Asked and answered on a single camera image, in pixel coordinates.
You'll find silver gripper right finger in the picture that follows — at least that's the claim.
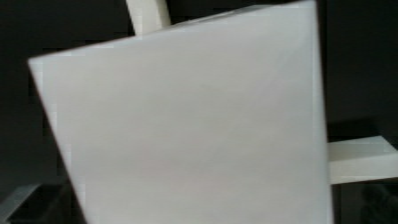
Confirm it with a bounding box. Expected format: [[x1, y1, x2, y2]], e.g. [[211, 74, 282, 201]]
[[332, 181, 398, 224]]

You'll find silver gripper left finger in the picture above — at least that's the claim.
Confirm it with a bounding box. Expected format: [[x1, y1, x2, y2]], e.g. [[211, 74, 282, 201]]
[[0, 184, 73, 224]]

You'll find small white tagged block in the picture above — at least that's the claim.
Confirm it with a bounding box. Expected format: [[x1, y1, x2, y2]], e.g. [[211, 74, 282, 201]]
[[28, 0, 332, 224]]

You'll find white U-shaped fence frame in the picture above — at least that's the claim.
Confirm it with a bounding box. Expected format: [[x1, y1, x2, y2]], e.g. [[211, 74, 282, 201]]
[[126, 0, 398, 184]]

